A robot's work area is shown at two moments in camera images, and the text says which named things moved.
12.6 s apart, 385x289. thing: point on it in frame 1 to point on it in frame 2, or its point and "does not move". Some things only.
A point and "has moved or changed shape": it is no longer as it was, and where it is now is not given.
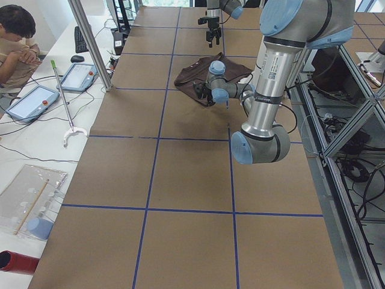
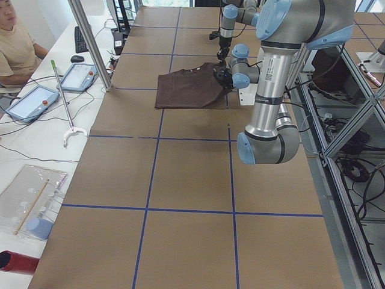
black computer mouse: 77,58 does not move
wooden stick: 31,206 does not move
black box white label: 118,39 does not move
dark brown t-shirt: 200,70 has moved or changed shape
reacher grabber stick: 73,130 does not move
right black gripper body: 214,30 to 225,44
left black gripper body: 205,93 to 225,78
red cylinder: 17,263 does not move
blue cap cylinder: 39,227 does not move
